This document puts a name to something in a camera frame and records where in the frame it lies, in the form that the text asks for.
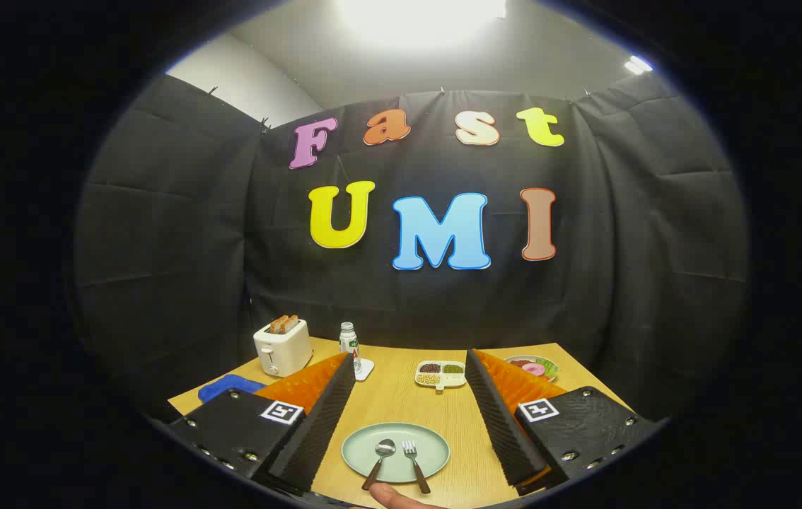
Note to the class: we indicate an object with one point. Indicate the pink ham slice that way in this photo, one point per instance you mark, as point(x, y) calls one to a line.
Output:
point(533, 369)

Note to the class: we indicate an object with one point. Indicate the small white drink bottle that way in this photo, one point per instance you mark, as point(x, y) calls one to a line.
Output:
point(349, 338)

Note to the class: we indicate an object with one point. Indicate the small ceiling light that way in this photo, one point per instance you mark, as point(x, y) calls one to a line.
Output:
point(638, 65)

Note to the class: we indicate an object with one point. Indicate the white food plate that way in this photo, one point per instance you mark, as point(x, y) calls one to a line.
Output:
point(514, 372)

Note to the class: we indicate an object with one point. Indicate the white divided dish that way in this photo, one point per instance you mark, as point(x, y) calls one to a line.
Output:
point(452, 380)

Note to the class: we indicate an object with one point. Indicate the pile of dark red beans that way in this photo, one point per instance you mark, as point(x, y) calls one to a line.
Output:
point(431, 368)

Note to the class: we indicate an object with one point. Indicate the green lettuce leaf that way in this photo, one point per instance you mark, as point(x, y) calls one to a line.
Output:
point(551, 367)

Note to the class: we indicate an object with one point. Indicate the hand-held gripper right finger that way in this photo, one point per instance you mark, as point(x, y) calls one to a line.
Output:
point(503, 431)

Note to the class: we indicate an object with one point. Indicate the pile of yellow soybeans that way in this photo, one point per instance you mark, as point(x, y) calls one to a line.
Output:
point(428, 379)

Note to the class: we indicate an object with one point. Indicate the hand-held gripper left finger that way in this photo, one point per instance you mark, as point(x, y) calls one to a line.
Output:
point(316, 431)

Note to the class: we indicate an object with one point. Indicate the toasted bread slice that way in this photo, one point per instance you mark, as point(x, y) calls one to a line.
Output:
point(276, 325)
point(291, 322)

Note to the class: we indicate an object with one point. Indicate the white square coaster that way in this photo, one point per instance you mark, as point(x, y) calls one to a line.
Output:
point(366, 369)

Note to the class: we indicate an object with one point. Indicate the pale green plate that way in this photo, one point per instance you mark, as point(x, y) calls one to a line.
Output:
point(433, 452)

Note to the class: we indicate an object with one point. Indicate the pile of green beans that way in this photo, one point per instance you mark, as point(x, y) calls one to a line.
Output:
point(452, 368)

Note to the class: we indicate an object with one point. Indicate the blue cloth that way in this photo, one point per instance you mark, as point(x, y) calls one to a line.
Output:
point(228, 386)

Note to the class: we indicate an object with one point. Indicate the white toaster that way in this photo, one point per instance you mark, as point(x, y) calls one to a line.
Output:
point(288, 351)

